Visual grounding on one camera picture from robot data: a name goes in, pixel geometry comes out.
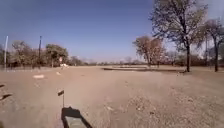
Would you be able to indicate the small sign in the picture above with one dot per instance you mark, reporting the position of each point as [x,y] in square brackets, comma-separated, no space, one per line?
[60,59]

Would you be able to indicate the green round tree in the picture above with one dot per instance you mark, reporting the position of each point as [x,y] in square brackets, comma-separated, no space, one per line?
[56,52]

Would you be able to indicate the dark pole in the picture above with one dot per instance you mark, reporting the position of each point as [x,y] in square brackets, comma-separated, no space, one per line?
[39,50]

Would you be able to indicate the clump of brown trees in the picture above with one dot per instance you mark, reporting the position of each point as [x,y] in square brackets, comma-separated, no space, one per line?
[21,55]

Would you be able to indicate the large bare dark tree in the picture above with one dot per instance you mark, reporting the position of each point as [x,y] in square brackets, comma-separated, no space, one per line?
[187,56]

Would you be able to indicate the white pole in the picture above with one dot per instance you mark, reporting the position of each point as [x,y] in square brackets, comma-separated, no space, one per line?
[5,50]

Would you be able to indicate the pale flat patch of stone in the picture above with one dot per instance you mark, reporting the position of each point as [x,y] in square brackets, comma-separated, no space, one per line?
[38,76]

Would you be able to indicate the tall brown-leaved tree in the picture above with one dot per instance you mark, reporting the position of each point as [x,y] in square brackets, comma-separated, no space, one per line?
[149,48]

